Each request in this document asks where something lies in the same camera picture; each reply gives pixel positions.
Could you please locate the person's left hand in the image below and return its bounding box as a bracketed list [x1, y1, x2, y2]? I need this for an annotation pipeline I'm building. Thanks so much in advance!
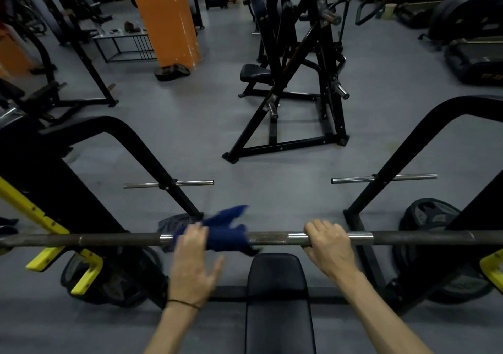
[167, 223, 225, 309]

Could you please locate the person's right forearm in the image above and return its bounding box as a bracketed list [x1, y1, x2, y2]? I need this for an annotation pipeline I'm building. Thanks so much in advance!
[336, 273, 435, 354]

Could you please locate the black elliptical trainer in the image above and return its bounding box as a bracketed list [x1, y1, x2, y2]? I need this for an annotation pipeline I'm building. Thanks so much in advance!
[418, 0, 503, 46]

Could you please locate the black bench press rack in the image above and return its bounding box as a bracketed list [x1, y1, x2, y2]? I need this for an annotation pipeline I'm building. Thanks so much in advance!
[0, 95, 503, 315]

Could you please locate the grey cloth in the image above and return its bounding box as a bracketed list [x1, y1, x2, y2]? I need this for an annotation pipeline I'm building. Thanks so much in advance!
[158, 213, 195, 252]

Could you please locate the blue cleaning cloth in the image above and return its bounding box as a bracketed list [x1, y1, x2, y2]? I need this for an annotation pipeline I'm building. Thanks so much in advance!
[172, 205, 260, 256]

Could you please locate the black padded bench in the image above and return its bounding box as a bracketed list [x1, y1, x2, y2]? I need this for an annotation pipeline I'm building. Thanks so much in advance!
[244, 253, 317, 354]

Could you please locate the black rack base frame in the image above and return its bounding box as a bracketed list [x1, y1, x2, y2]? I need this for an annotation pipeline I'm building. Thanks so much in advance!
[0, 217, 19, 237]

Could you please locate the large black weight plate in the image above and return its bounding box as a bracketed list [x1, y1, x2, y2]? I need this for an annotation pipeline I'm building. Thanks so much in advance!
[392, 197, 495, 305]

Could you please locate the narrow orange pillar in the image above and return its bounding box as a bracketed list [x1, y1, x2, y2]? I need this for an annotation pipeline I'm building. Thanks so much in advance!
[0, 31, 34, 78]

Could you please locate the black grip-hole weight plate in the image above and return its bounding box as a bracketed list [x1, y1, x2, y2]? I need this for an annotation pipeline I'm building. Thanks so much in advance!
[139, 247, 164, 284]

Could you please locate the black incline bench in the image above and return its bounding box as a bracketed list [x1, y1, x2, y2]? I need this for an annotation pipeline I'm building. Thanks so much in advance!
[0, 24, 68, 125]

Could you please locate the black wire frame table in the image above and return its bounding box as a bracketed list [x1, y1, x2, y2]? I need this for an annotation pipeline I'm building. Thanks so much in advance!
[93, 31, 157, 64]

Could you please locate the person's right hand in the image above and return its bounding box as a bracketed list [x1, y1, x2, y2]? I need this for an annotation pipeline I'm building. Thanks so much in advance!
[301, 219, 362, 284]

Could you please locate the wide orange pillar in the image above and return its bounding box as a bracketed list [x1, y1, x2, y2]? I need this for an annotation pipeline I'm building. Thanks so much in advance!
[125, 0, 202, 70]

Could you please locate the black and red lever machine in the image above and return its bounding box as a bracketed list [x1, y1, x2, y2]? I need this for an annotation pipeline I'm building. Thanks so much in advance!
[222, 0, 406, 165]

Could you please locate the steel barbell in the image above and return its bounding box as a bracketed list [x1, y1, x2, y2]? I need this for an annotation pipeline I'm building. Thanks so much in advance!
[0, 230, 503, 249]

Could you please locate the black squat rack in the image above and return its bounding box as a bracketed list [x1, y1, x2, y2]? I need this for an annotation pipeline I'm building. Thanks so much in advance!
[35, 0, 119, 108]

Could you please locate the black hair tie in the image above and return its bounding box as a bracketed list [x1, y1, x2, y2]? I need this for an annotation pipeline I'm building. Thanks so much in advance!
[166, 298, 201, 311]

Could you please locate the black weight plate white lettering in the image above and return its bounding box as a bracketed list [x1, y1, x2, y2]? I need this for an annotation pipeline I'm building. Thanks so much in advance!
[60, 247, 150, 308]

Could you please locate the black plate-loaded machine frame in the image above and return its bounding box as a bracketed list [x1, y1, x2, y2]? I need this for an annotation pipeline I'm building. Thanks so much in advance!
[255, 12, 283, 68]

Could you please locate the yellow bar hook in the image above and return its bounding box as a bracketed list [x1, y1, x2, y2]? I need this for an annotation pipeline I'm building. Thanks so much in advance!
[0, 176, 104, 296]
[479, 249, 503, 294]

